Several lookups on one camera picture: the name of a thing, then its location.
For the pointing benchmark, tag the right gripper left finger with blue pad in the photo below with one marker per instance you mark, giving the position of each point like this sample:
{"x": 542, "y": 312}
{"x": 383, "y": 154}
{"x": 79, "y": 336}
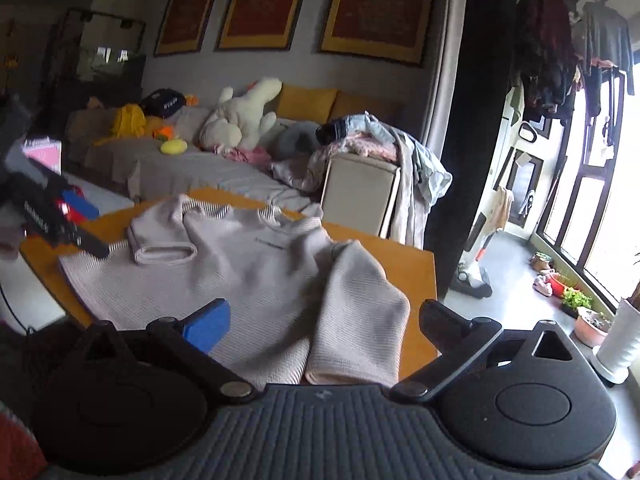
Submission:
{"x": 184, "y": 345}

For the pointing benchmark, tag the grey covered sofa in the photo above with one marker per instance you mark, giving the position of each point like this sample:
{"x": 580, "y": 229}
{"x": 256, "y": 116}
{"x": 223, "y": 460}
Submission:
{"x": 138, "y": 169}

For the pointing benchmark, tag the pink flower pot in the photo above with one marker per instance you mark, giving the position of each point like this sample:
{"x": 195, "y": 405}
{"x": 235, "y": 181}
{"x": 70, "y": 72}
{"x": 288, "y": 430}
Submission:
{"x": 591, "y": 327}

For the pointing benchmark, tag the clothes pile on sofa arm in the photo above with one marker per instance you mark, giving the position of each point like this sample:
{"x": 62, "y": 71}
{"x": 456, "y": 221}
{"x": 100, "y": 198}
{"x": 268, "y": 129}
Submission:
{"x": 370, "y": 177}

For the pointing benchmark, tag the striped grey knit sweater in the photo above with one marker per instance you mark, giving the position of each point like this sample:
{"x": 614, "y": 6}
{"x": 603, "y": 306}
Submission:
{"x": 303, "y": 308}

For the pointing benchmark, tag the pink cloth on sofa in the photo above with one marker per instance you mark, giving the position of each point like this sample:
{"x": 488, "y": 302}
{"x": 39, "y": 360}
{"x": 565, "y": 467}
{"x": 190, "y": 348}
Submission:
{"x": 257, "y": 157}

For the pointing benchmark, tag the yellow cushion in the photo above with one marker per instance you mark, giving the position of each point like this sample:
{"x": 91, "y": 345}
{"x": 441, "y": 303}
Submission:
{"x": 299, "y": 103}

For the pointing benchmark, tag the white ribbed plant pot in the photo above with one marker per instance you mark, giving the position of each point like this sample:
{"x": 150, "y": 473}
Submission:
{"x": 612, "y": 359}

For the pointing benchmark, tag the white plush rabbit toy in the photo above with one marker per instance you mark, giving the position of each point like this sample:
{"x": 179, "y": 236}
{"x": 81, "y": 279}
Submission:
{"x": 241, "y": 121}

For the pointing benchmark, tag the grey neck pillow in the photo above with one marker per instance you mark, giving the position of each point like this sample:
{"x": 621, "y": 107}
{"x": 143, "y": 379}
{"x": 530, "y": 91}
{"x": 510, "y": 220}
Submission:
{"x": 295, "y": 140}

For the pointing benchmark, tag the yellow plush lemon toy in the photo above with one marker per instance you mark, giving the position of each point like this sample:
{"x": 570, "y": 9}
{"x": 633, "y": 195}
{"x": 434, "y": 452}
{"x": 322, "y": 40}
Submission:
{"x": 174, "y": 147}

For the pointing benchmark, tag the red framed wall picture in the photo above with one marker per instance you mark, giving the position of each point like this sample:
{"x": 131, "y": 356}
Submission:
{"x": 391, "y": 30}

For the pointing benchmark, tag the dark navy cap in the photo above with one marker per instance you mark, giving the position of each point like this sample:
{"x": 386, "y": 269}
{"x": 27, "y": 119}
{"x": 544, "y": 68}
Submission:
{"x": 163, "y": 103}

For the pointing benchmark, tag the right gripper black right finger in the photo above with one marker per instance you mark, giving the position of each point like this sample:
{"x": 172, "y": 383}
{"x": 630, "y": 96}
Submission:
{"x": 461, "y": 343}

